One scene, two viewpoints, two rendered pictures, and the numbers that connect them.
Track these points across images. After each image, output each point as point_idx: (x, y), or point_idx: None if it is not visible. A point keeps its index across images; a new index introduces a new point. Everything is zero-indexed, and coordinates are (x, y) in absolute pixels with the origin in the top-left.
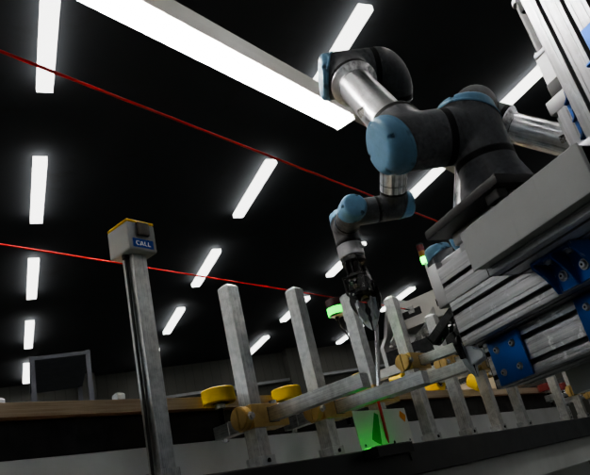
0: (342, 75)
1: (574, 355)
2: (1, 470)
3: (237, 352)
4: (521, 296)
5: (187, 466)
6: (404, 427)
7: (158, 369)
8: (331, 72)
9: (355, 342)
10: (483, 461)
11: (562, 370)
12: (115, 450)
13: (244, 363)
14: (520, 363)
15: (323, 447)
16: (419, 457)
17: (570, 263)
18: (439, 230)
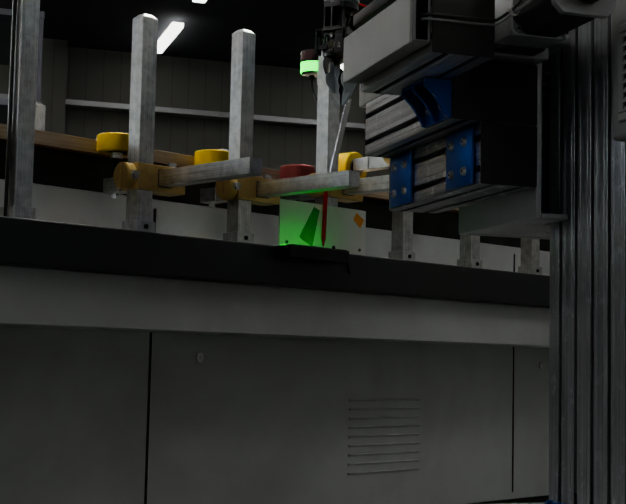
0: None
1: (437, 193)
2: None
3: (137, 100)
4: (407, 118)
5: (65, 212)
6: (357, 234)
7: (31, 103)
8: None
9: (321, 115)
10: (479, 304)
11: (452, 206)
12: None
13: (143, 114)
14: (404, 188)
15: (229, 230)
16: (363, 273)
17: (434, 99)
18: (362, 20)
